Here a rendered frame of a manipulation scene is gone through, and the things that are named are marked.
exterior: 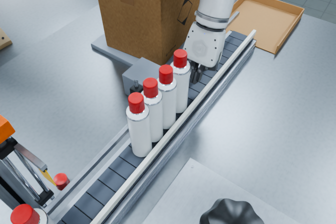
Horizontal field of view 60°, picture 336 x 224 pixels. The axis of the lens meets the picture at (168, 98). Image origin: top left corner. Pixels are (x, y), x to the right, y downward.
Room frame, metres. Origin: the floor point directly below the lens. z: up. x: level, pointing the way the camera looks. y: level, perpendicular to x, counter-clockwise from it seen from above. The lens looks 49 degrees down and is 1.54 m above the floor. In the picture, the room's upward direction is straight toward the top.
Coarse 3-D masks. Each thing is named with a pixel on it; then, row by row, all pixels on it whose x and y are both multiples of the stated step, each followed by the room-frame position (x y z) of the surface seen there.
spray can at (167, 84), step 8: (160, 72) 0.47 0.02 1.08; (168, 72) 0.47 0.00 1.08; (160, 80) 0.47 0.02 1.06; (168, 80) 0.47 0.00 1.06; (160, 88) 0.46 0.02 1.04; (168, 88) 0.46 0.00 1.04; (168, 96) 0.46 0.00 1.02; (168, 104) 0.46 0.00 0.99; (168, 112) 0.46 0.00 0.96; (168, 120) 0.46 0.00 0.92; (168, 128) 0.46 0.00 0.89
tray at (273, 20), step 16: (240, 0) 1.17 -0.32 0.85; (256, 0) 1.19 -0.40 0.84; (272, 0) 1.15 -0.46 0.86; (240, 16) 1.07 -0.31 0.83; (256, 16) 1.07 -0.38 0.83; (272, 16) 1.07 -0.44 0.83; (288, 16) 1.07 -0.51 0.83; (240, 32) 0.96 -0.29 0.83; (256, 32) 0.96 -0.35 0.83; (272, 32) 0.96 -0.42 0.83; (288, 32) 0.93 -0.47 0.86; (272, 48) 0.86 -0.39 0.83
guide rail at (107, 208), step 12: (252, 36) 0.84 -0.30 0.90; (240, 48) 0.76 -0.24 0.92; (228, 60) 0.70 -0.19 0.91; (192, 108) 0.51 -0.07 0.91; (180, 120) 0.46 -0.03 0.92; (168, 132) 0.43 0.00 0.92; (156, 144) 0.39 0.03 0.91; (144, 168) 0.33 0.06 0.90; (132, 180) 0.30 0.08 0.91; (120, 192) 0.27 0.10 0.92; (108, 204) 0.24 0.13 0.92; (96, 216) 0.21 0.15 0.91
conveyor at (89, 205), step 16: (224, 48) 0.81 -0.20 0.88; (208, 80) 0.65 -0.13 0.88; (192, 96) 0.58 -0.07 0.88; (192, 112) 0.52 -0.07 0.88; (128, 160) 0.36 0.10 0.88; (112, 176) 0.32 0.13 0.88; (128, 176) 0.32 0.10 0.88; (96, 192) 0.28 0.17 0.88; (112, 192) 0.28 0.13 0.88; (128, 192) 0.29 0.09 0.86; (80, 208) 0.24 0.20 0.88; (96, 208) 0.24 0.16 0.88
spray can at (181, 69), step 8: (176, 56) 0.53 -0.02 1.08; (184, 56) 0.53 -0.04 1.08; (176, 64) 0.52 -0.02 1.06; (184, 64) 0.52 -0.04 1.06; (176, 72) 0.52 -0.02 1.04; (184, 72) 0.52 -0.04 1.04; (176, 80) 0.51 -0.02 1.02; (184, 80) 0.52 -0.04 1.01; (176, 88) 0.51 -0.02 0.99; (184, 88) 0.52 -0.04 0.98; (176, 96) 0.51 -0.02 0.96; (184, 96) 0.52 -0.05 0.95; (176, 104) 0.51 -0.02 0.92; (184, 104) 0.52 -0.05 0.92; (176, 112) 0.51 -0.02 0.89
